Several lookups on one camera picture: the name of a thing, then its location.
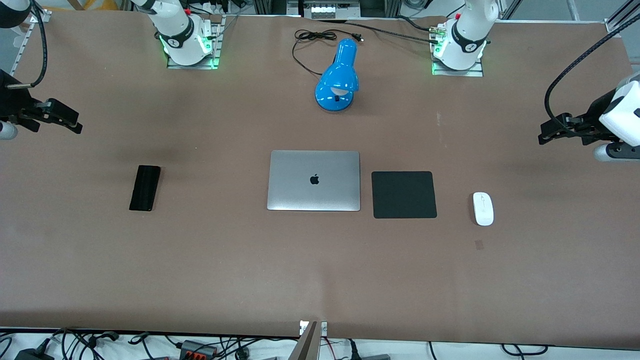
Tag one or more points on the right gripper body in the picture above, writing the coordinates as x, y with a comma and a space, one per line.
11, 101

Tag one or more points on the black smartphone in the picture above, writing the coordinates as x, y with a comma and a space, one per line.
145, 188

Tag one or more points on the white computer mouse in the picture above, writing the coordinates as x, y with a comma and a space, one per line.
483, 209

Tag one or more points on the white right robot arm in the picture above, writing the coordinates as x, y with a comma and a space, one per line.
177, 30

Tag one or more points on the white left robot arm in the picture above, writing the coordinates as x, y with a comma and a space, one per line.
467, 35

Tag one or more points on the black mouse pad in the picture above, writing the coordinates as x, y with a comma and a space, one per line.
404, 195

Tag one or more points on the perforated metal strip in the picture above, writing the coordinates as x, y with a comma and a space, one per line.
22, 47

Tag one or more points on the black power adapter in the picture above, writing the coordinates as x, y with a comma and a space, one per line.
32, 355

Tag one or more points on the blue desk lamp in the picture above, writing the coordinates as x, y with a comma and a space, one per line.
337, 75

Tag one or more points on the silver laptop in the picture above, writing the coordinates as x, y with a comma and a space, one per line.
300, 195

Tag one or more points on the black connector block orange levers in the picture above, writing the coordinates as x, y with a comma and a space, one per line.
195, 347

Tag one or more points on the grey power strip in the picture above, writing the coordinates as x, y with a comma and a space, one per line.
327, 11

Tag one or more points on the black plug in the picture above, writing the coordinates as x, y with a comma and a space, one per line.
354, 350

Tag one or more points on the aluminium profile rail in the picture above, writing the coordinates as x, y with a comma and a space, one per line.
612, 26

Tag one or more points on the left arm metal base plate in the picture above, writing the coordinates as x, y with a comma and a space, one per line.
457, 73

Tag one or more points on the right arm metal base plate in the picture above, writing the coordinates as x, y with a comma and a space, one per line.
192, 66

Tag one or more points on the small metal bracket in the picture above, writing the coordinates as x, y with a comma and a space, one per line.
323, 328

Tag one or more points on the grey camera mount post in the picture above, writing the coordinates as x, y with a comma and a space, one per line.
307, 347

